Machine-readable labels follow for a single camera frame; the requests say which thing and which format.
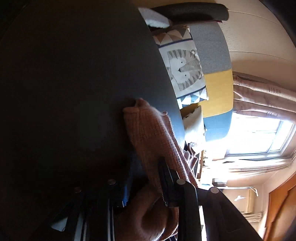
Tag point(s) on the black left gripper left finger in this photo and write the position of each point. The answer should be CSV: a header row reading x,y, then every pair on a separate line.
x,y
85,209

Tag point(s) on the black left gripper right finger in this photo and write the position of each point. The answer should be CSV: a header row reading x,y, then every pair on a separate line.
x,y
223,221

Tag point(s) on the pink knitted sweater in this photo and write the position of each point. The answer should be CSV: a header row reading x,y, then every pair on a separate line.
x,y
146,217

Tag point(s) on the cream deer print cushion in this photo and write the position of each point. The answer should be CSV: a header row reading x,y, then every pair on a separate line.
x,y
195,129

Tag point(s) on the grey yellow blue sofa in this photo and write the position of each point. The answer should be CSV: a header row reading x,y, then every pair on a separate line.
x,y
215,61

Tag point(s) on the cat print cushion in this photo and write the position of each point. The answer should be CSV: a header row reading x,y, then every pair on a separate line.
x,y
183,65

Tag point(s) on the black rolled mat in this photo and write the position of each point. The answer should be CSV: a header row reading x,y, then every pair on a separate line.
x,y
193,12

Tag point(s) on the wall air conditioner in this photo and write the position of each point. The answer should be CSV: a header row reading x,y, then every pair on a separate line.
x,y
243,198

